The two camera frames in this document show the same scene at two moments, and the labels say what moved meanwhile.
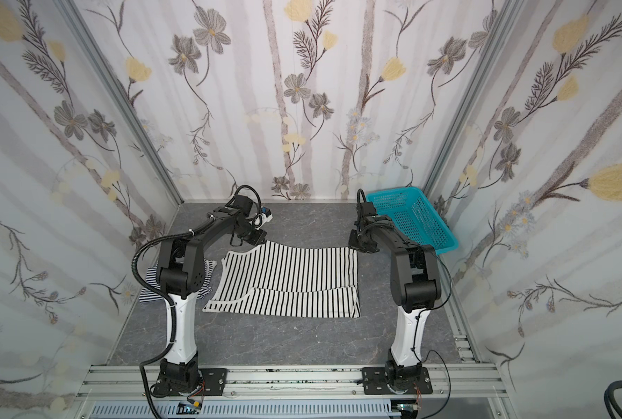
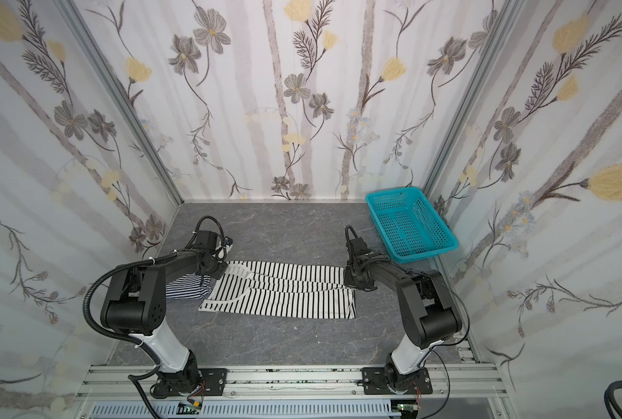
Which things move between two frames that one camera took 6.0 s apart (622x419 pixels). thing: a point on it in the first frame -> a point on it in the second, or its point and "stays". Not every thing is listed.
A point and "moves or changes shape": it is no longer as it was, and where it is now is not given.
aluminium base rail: [457, 384] stays
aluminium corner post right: [507, 17] stays
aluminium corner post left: [148, 139] stays
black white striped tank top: [288, 279] moves or changes shape
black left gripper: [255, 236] -> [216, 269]
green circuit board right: [409, 407] stays
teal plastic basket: [411, 210] stays
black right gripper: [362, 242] -> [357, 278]
